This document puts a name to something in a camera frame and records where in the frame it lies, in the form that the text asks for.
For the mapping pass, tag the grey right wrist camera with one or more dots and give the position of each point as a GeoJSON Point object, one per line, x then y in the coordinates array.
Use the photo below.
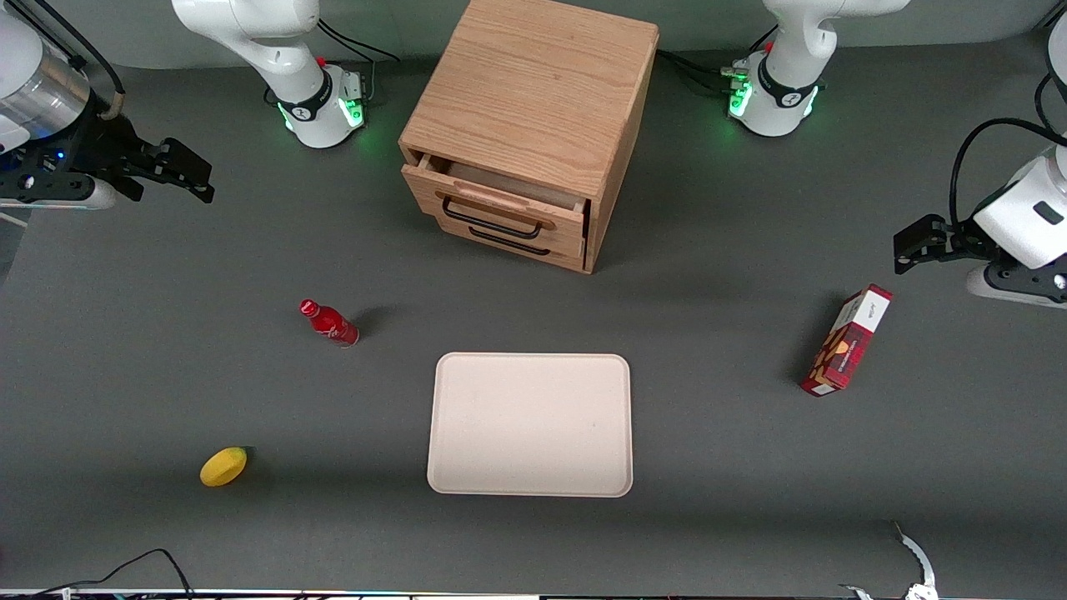
{"type": "Point", "coordinates": [58, 193]}

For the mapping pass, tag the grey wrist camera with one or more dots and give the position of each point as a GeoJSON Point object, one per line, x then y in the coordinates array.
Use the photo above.
{"type": "Point", "coordinates": [58, 193]}
{"type": "Point", "coordinates": [1013, 287]}

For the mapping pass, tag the red and white carton box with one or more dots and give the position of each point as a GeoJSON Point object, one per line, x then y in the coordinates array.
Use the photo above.
{"type": "Point", "coordinates": [846, 342]}

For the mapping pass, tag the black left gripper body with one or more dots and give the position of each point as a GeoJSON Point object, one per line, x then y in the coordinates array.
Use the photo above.
{"type": "Point", "coordinates": [955, 237]}

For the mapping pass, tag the red coke bottle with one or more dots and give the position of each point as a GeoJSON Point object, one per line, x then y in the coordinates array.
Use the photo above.
{"type": "Point", "coordinates": [332, 323]}

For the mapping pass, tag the beige plastic tray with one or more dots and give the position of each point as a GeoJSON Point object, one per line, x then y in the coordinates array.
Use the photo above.
{"type": "Point", "coordinates": [530, 425]}

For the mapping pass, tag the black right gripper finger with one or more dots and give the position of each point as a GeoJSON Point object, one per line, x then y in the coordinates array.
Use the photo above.
{"type": "Point", "coordinates": [187, 162]}
{"type": "Point", "coordinates": [202, 192]}

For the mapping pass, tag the wooden drawer cabinet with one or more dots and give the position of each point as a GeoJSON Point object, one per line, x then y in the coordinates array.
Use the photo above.
{"type": "Point", "coordinates": [533, 92]}

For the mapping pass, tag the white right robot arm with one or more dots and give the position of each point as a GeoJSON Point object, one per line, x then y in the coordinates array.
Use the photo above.
{"type": "Point", "coordinates": [283, 50]}

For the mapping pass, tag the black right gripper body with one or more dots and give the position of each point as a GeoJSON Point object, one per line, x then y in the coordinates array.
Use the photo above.
{"type": "Point", "coordinates": [110, 147]}

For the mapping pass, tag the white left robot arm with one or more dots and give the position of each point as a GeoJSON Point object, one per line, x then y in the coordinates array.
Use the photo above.
{"type": "Point", "coordinates": [792, 75]}

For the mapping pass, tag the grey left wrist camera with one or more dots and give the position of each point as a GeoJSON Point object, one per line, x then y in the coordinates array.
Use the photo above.
{"type": "Point", "coordinates": [1013, 287]}

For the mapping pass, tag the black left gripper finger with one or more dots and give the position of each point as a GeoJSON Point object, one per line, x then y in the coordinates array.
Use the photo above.
{"type": "Point", "coordinates": [909, 262]}
{"type": "Point", "coordinates": [917, 233]}

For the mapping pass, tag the yellow lemon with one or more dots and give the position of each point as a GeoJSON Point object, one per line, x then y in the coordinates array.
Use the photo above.
{"type": "Point", "coordinates": [222, 467]}

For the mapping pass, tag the white curved plastic strip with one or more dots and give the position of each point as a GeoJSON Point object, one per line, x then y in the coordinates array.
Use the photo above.
{"type": "Point", "coordinates": [917, 558]}

